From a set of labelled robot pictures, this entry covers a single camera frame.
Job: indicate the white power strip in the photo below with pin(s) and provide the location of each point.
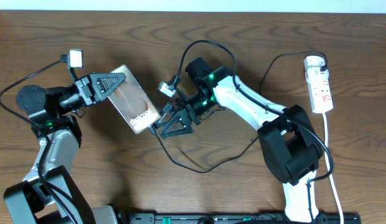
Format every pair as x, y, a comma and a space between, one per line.
319, 90

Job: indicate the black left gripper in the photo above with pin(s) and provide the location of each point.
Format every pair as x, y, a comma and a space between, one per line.
88, 91

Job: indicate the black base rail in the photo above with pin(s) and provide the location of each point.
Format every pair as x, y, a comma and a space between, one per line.
150, 218

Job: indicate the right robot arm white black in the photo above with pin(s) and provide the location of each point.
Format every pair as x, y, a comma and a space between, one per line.
291, 149

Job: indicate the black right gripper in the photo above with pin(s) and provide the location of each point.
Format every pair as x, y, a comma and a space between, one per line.
183, 117

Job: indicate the white USB charger plug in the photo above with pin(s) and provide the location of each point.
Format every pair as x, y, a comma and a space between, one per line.
314, 61

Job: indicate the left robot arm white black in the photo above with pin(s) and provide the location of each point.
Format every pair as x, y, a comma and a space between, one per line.
47, 193

